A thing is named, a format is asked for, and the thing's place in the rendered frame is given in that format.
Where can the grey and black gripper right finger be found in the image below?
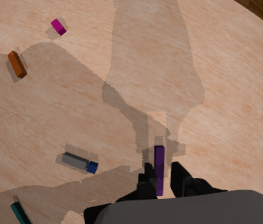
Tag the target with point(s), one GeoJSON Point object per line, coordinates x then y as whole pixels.
{"type": "Point", "coordinates": [181, 185]}

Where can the purple rod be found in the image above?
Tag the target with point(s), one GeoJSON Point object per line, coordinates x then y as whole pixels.
{"type": "Point", "coordinates": [159, 157]}

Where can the turquoise rod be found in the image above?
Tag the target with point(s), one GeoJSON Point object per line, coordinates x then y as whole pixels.
{"type": "Point", "coordinates": [20, 214]}

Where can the orange rod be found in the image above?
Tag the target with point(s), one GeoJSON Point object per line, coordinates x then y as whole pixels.
{"type": "Point", "coordinates": [17, 64]}

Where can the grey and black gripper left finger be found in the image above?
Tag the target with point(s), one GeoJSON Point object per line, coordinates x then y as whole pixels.
{"type": "Point", "coordinates": [147, 182]}

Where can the small magenta block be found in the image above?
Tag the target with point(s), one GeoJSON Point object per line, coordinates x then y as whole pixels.
{"type": "Point", "coordinates": [58, 27]}

